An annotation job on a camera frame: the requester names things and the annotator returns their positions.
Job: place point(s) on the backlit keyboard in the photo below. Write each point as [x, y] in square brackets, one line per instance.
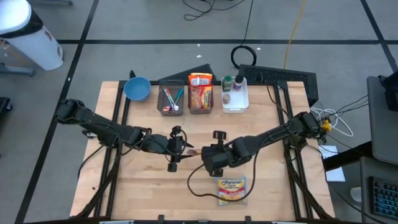
[385, 199]

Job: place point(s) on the orange ramen packet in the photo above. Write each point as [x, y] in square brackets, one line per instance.
[200, 80]

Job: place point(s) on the grey plastic bin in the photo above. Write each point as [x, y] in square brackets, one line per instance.
[202, 111]
[161, 102]

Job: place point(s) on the small glass jar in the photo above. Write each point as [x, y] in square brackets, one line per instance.
[226, 98]

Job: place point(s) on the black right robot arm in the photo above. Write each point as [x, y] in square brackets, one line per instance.
[270, 133]

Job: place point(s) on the black-lid spice jar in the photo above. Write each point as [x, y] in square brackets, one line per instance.
[238, 80]

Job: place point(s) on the white paper sheet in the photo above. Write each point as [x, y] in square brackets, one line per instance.
[334, 174]

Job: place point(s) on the black aluminium table frame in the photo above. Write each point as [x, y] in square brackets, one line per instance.
[281, 84]

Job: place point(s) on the dark grey desk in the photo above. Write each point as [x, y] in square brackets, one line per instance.
[364, 186]

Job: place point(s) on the black wedge-shaped panel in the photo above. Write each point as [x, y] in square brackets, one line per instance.
[183, 74]

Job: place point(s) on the blue ramen packet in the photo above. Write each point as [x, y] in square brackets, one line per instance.
[233, 189]

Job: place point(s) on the white trash can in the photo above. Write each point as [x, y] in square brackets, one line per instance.
[34, 46]

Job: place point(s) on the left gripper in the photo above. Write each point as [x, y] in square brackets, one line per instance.
[177, 147]

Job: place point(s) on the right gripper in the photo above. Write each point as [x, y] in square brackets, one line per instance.
[216, 157]

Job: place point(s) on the grey metal bar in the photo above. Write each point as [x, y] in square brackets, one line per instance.
[53, 2]

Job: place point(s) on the black support bar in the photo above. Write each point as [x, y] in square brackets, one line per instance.
[345, 158]

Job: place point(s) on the green-lid spice jar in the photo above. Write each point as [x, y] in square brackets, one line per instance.
[228, 81]

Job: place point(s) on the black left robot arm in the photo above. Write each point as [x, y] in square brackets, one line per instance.
[102, 129]

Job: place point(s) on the small black clamp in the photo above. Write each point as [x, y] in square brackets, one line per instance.
[247, 218]
[160, 217]

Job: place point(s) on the black caster base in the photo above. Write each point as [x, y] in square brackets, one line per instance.
[4, 104]

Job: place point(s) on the white computer mouse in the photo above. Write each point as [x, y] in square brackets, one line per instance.
[356, 194]

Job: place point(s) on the blue bowl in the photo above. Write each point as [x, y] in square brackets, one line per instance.
[136, 88]

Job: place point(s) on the grey furniture foot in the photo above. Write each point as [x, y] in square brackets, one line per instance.
[18, 71]

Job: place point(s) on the yellow plug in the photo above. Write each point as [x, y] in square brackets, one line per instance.
[326, 125]

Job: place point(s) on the red ramen packet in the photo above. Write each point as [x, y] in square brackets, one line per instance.
[200, 96]

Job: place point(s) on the white plastic bin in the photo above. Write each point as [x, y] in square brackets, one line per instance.
[239, 101]

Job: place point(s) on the black desktop device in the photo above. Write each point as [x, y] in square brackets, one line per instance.
[391, 93]

